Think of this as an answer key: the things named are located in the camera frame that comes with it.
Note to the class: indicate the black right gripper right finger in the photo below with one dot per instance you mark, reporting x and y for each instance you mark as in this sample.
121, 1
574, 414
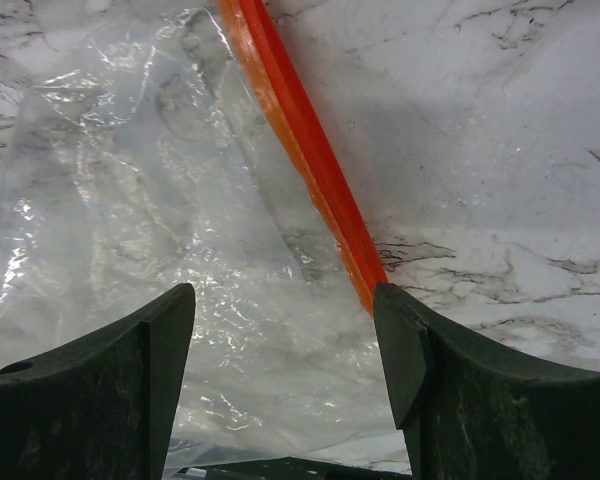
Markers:
472, 408

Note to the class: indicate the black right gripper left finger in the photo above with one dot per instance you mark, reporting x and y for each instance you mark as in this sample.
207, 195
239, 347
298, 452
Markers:
101, 406

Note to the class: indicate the clear bag orange zipper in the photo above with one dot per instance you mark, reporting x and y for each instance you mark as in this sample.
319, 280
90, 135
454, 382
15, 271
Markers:
141, 159

